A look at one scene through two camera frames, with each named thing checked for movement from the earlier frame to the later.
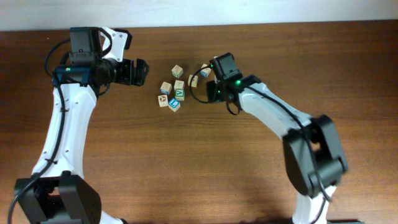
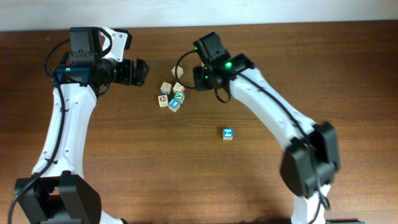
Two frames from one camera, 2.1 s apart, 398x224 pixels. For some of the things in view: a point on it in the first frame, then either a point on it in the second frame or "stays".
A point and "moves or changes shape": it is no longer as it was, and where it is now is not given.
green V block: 180,94 moves or changes shape
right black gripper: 211,97 -> 197,73
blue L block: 174,104 stays
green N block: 179,86 stays
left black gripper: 127,76 stays
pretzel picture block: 166,88 stays
